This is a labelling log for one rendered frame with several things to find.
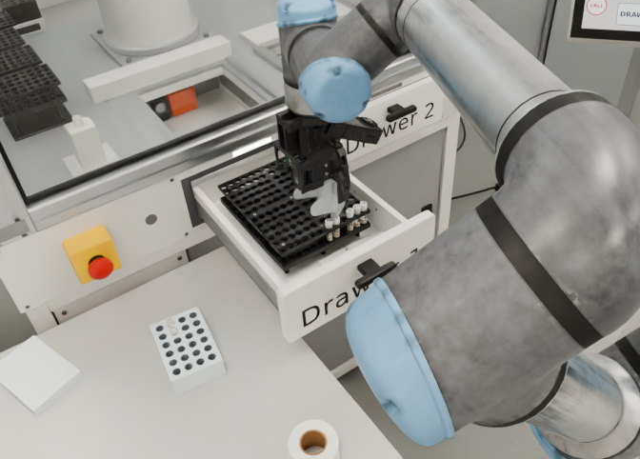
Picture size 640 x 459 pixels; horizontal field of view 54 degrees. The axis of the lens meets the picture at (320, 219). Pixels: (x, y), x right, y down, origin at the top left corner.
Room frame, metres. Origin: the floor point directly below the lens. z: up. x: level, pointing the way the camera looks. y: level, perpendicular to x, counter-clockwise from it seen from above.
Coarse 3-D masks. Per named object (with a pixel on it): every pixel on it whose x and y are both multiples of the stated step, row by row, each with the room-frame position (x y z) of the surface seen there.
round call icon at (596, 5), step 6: (588, 0) 1.29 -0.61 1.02; (594, 0) 1.28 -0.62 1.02; (600, 0) 1.28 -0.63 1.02; (606, 0) 1.28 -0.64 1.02; (588, 6) 1.28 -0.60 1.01; (594, 6) 1.28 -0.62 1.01; (600, 6) 1.27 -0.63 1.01; (606, 6) 1.27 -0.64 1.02; (588, 12) 1.27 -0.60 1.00; (594, 12) 1.27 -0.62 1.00; (600, 12) 1.26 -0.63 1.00; (606, 12) 1.26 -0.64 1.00
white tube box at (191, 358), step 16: (176, 320) 0.68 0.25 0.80; (192, 320) 0.68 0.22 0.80; (160, 336) 0.65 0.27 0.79; (176, 336) 0.65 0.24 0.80; (192, 336) 0.64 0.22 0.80; (208, 336) 0.64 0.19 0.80; (160, 352) 0.62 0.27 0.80; (176, 352) 0.61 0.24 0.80; (192, 352) 0.61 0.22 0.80; (208, 352) 0.61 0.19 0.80; (176, 368) 0.58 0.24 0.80; (192, 368) 0.58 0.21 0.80; (208, 368) 0.58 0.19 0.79; (224, 368) 0.59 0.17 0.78; (176, 384) 0.56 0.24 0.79; (192, 384) 0.57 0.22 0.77
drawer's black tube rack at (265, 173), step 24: (264, 168) 0.95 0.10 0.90; (240, 192) 0.88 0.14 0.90; (264, 192) 0.87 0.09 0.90; (288, 192) 0.86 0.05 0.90; (240, 216) 0.84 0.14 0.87; (264, 216) 0.81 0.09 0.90; (288, 216) 0.80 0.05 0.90; (312, 216) 0.80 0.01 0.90; (264, 240) 0.78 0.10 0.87; (288, 240) 0.74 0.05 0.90; (336, 240) 0.76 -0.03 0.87; (288, 264) 0.72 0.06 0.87
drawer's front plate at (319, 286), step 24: (432, 216) 0.74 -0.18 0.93; (384, 240) 0.70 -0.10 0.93; (408, 240) 0.72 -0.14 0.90; (336, 264) 0.65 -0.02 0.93; (384, 264) 0.69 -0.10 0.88; (288, 288) 0.61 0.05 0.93; (312, 288) 0.62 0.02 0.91; (336, 288) 0.65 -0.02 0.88; (288, 312) 0.60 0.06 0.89; (312, 312) 0.62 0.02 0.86; (336, 312) 0.64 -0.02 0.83; (288, 336) 0.60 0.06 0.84
